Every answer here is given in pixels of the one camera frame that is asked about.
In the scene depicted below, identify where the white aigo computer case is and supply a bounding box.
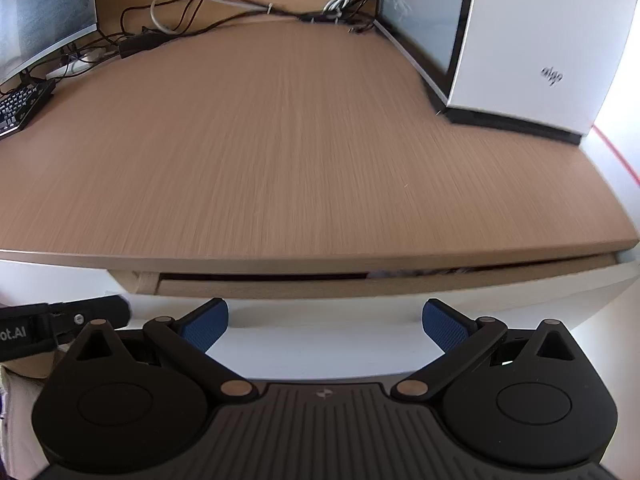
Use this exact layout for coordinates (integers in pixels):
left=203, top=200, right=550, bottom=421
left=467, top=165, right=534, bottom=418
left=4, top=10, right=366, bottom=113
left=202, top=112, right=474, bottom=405
left=374, top=0, right=638, bottom=145

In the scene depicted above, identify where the black cable bundle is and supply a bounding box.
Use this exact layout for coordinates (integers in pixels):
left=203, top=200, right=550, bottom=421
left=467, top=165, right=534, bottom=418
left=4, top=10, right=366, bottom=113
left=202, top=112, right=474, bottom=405
left=60, top=0, right=381, bottom=68

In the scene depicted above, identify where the white red cardboard box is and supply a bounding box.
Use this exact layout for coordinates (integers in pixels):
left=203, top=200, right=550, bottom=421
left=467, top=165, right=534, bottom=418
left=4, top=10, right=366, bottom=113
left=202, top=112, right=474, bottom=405
left=591, top=125, right=640, bottom=185

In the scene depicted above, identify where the black keyboard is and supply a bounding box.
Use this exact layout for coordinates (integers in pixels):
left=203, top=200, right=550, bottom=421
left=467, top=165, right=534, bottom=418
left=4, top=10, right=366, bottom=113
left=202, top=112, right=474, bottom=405
left=0, top=79, right=56, bottom=138

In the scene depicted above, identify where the white desk drawer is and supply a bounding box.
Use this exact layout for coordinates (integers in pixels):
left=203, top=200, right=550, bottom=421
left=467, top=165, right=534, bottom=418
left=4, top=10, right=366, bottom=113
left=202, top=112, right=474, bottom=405
left=106, top=249, right=640, bottom=380

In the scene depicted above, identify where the black computer monitor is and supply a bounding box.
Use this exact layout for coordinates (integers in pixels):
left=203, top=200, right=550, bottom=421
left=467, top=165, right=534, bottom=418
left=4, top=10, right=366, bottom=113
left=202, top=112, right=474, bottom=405
left=0, top=0, right=98, bottom=82

